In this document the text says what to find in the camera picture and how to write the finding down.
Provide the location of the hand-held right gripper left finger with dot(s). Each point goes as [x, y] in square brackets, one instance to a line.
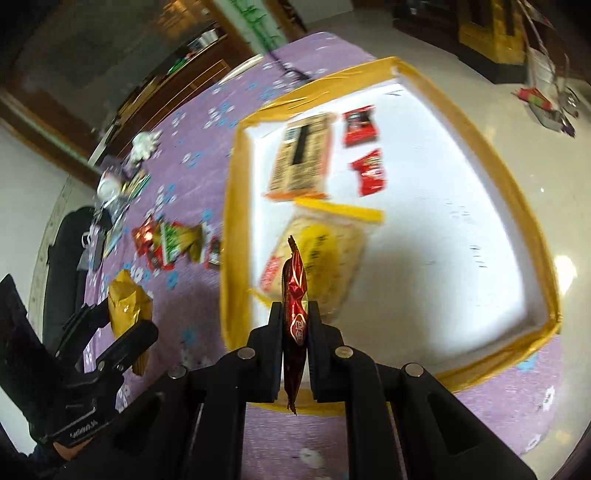
[272, 350]

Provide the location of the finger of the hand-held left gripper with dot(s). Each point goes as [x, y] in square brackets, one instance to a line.
[83, 325]
[129, 346]

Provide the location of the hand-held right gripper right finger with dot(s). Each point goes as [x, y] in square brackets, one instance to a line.
[321, 355]

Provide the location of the dark red foil snack packet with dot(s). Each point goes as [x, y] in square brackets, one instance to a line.
[295, 323]

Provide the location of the gold foil snack packet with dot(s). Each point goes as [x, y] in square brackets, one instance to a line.
[124, 300]

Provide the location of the red black candy packet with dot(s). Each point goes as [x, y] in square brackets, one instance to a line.
[154, 259]

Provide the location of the large yellow cracker packet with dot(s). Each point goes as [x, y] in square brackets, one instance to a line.
[323, 249]

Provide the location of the red gold snack packet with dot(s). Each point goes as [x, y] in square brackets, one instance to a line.
[144, 237]

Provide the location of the small dark red packet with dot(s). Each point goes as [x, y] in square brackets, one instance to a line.
[213, 253]

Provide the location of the green snack packet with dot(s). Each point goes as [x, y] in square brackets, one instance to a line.
[174, 240]

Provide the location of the yellow taped white box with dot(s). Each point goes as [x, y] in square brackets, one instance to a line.
[461, 230]

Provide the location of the small red candy packet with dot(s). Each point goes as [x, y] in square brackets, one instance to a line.
[369, 173]
[360, 125]

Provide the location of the long orange edged cracker packet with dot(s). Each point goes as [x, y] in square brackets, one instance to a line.
[300, 157]

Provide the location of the black chair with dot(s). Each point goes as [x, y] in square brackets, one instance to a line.
[69, 277]

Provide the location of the black phone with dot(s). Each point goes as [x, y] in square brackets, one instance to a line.
[97, 251]

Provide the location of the green orange flat packet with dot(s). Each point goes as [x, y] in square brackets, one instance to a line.
[137, 184]

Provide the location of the white cotton glove pair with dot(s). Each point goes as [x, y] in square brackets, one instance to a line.
[144, 145]

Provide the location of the long wooden sideboard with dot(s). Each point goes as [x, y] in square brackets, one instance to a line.
[184, 78]

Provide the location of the purple framed eyeglasses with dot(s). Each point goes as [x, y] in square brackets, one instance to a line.
[295, 68]

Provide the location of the red broom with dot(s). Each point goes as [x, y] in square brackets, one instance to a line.
[535, 98]

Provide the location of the gold black pillar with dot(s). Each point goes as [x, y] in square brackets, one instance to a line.
[489, 32]

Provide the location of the green bamboo wall decal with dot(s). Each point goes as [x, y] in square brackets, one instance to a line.
[256, 23]

